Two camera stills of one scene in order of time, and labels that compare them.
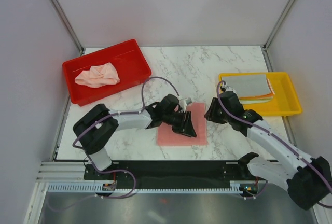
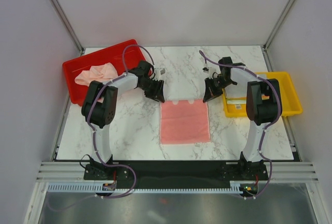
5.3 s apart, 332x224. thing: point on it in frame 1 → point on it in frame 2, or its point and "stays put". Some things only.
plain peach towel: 98,76 stays put
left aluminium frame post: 60,12 stays put
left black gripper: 184,127 → 157,93
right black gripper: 210,115 → 210,92
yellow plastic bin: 285,101 stays put
